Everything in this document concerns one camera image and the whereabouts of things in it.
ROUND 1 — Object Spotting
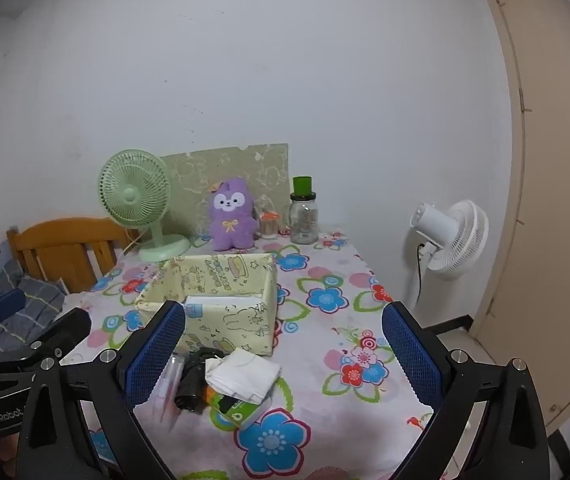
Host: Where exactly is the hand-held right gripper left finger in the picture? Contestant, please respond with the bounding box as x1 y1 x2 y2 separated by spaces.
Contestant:
15 300 188 480

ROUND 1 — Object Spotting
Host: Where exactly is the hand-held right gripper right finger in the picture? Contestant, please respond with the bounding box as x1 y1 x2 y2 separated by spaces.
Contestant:
381 301 551 480

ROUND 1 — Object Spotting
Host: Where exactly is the pink wipes packet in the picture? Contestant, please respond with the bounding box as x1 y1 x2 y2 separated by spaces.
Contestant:
150 352 186 421

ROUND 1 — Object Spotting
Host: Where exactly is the black bag roll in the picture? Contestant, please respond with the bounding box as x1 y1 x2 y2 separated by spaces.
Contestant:
174 346 226 415

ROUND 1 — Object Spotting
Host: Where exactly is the yellow cartoon printed box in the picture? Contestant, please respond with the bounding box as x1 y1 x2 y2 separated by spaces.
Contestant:
135 252 279 357

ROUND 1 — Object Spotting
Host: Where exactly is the white tissue pack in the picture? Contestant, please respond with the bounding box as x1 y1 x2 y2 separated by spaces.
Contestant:
205 348 282 405

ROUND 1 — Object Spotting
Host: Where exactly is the green tissue packet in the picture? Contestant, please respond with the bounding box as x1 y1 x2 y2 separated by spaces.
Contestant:
204 390 273 430

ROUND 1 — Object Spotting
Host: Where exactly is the grey plaid pillow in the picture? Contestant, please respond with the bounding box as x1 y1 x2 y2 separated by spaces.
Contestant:
0 260 68 351

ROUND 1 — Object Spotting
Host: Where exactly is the wooden bed headboard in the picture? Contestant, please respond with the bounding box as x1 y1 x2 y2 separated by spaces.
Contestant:
6 216 138 295

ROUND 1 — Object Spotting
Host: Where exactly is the white standing fan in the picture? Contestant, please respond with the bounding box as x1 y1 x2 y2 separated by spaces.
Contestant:
402 199 490 318

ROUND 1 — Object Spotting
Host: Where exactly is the green desk fan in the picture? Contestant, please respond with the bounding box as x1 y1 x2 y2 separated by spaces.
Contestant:
98 149 192 263

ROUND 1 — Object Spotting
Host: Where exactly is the purple plush toy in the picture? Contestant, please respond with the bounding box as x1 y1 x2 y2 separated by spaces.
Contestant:
208 176 260 252

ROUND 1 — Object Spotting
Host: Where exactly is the glass jar with green lid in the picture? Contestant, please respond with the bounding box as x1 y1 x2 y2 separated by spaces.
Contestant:
290 176 321 246

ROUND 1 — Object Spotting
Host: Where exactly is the green cartoon board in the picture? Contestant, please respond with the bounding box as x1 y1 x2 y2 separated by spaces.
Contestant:
159 143 289 238

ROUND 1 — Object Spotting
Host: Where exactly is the black fan cable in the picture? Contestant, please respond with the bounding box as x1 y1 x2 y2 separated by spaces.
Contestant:
416 242 426 311

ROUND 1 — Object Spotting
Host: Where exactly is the white desk fan cable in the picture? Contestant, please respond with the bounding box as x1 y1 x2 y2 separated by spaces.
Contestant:
124 227 146 253

